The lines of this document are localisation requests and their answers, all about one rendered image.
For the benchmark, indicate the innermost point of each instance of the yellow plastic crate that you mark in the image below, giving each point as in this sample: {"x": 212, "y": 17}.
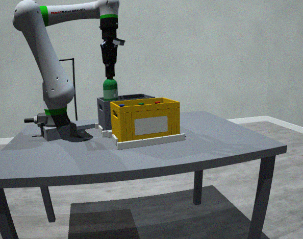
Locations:
{"x": 135, "y": 122}

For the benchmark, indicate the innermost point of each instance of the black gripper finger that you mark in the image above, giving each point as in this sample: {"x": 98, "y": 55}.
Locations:
{"x": 113, "y": 58}
{"x": 106, "y": 58}

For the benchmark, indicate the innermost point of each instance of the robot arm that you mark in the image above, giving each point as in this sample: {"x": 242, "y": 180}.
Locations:
{"x": 32, "y": 19}

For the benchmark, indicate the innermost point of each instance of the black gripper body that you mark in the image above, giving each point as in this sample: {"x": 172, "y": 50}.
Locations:
{"x": 107, "y": 35}

